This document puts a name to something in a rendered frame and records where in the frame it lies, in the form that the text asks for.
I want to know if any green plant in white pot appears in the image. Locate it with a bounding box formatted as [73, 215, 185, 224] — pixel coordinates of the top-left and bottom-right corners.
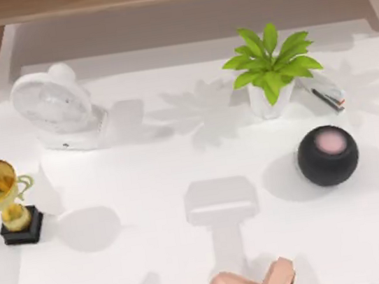
[216, 16, 331, 126]

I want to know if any white desk fan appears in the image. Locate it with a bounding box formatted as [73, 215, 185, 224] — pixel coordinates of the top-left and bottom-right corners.
[6, 57, 113, 162]

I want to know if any black round speaker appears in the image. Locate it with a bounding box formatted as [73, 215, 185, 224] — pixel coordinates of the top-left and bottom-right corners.
[292, 121, 363, 191]

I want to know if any white stapler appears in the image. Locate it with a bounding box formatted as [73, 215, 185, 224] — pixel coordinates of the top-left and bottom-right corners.
[295, 67, 349, 119]

